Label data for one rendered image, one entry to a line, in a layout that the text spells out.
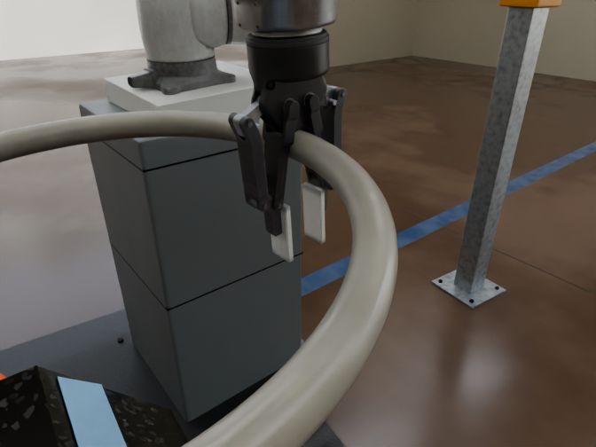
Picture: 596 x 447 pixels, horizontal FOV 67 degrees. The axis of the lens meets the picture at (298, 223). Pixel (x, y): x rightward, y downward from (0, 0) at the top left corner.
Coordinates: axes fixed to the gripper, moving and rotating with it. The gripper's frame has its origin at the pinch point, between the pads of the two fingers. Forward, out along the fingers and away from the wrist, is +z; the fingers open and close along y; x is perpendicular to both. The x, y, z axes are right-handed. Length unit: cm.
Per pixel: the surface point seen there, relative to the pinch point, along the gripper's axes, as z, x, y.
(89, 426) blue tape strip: 1.7, 7.5, 26.9
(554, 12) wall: 58, -210, -616
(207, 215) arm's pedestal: 23, -46, -13
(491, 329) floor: 90, -10, -94
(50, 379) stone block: 0.6, 2.3, 27.6
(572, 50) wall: 97, -178, -611
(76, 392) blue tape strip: 1.7, 3.9, 26.5
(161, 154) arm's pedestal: 6.8, -47.1, -6.1
